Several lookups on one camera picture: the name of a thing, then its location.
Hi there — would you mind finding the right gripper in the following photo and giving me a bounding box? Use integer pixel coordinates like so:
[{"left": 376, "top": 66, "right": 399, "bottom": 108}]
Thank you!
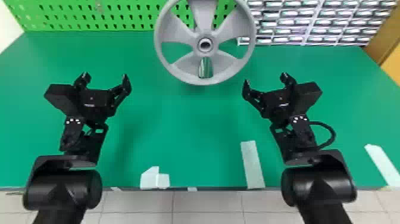
[{"left": 242, "top": 72, "right": 302, "bottom": 126}]

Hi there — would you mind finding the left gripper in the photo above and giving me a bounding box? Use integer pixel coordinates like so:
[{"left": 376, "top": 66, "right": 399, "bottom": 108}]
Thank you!
[{"left": 73, "top": 71, "right": 133, "bottom": 126}]

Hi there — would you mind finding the metal stand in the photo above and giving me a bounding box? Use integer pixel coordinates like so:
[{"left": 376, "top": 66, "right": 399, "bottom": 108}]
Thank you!
[{"left": 198, "top": 38, "right": 214, "bottom": 79}]

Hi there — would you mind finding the grey wheel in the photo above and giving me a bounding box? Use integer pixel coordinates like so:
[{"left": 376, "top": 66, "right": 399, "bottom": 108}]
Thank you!
[{"left": 154, "top": 0, "right": 258, "bottom": 86}]

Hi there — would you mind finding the white drawer cabinet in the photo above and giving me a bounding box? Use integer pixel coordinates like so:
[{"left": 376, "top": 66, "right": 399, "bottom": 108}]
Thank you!
[
  {"left": 236, "top": 0, "right": 324, "bottom": 47},
  {"left": 304, "top": 0, "right": 400, "bottom": 47}
]

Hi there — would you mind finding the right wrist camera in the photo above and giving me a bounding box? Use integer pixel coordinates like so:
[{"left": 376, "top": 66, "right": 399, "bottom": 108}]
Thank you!
[{"left": 293, "top": 82, "right": 324, "bottom": 116}]

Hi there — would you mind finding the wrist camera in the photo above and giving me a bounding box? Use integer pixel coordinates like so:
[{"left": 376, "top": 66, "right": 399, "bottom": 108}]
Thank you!
[
  {"left": 43, "top": 83, "right": 83, "bottom": 117},
  {"left": 293, "top": 82, "right": 324, "bottom": 116}
]

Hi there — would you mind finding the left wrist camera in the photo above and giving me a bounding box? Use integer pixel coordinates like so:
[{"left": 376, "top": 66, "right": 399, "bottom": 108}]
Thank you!
[{"left": 43, "top": 83, "right": 83, "bottom": 117}]

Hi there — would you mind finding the black cable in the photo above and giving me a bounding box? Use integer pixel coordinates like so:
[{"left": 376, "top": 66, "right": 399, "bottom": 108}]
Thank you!
[{"left": 307, "top": 120, "right": 337, "bottom": 150}]

